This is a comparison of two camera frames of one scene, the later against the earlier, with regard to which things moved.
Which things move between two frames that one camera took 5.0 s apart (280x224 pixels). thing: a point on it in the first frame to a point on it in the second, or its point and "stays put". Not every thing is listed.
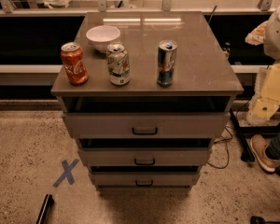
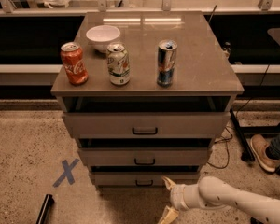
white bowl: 101,36 stays put
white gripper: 278,36 to 177,197
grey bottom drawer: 145,179 stays put
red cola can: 72,58 stays put
